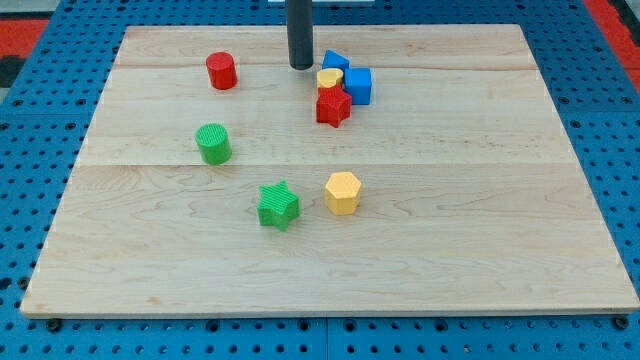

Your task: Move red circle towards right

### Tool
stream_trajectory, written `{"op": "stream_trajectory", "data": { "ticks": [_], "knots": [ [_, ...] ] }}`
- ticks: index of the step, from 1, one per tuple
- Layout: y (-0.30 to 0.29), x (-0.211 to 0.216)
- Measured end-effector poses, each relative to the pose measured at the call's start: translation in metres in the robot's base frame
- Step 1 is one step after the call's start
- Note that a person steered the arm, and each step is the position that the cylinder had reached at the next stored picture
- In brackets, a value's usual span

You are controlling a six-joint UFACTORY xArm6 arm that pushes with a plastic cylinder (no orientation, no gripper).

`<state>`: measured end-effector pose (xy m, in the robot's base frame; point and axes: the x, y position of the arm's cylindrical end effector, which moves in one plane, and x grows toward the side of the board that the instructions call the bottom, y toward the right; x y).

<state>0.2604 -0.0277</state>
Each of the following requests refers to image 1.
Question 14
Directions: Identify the yellow heart block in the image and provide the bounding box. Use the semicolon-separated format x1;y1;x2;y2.
316;68;344;89

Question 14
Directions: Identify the green cylinder block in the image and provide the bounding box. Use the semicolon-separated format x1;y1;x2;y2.
195;123;232;165

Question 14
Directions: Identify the blue cube block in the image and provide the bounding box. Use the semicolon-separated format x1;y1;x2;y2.
344;68;372;105

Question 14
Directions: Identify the blue triangle block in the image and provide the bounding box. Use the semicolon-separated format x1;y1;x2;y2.
321;49;350;71

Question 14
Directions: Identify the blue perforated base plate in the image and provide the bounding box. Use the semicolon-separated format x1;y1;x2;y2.
1;1;639;359

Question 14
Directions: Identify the light wooden board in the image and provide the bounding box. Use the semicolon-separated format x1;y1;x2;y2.
20;24;639;319

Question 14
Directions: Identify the green star block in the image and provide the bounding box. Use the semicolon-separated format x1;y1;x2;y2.
257;181;300;232

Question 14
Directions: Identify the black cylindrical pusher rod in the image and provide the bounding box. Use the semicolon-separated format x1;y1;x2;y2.
285;0;313;70

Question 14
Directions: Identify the yellow hexagon block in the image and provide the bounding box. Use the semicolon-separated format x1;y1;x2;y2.
325;172;362;216

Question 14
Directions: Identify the red cylinder block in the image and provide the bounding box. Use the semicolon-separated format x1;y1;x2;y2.
205;52;238;90

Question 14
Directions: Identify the red star block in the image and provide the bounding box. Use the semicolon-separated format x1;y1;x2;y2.
316;86;352;128

